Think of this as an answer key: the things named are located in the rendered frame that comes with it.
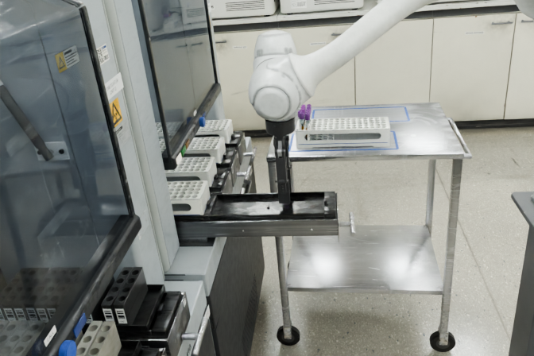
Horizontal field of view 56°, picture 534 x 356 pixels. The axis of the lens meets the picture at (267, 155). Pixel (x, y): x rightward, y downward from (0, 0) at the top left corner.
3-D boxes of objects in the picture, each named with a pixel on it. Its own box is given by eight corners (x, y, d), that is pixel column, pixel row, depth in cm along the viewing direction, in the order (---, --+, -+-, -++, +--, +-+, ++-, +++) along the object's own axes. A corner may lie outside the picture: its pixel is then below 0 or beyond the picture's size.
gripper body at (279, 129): (266, 110, 130) (268, 143, 134) (263, 123, 122) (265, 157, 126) (295, 110, 129) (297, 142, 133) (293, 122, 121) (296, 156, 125)
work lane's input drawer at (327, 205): (87, 245, 137) (79, 218, 133) (107, 218, 150) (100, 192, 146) (356, 242, 128) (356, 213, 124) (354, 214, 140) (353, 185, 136)
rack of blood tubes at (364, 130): (296, 148, 162) (295, 130, 160) (299, 136, 171) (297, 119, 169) (390, 146, 158) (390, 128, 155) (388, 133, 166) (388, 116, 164)
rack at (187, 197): (97, 221, 136) (91, 201, 133) (110, 202, 145) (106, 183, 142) (203, 218, 132) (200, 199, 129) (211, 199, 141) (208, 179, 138)
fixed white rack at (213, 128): (146, 149, 177) (143, 133, 174) (155, 138, 186) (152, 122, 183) (229, 146, 173) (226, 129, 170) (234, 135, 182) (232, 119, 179)
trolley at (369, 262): (276, 347, 194) (256, 157, 159) (288, 271, 235) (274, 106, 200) (458, 354, 183) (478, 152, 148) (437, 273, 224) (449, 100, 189)
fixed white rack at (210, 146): (132, 169, 163) (128, 152, 160) (141, 156, 172) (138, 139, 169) (221, 166, 159) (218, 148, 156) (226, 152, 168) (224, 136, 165)
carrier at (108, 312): (129, 288, 106) (123, 266, 103) (138, 289, 106) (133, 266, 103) (107, 330, 95) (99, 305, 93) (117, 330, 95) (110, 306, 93)
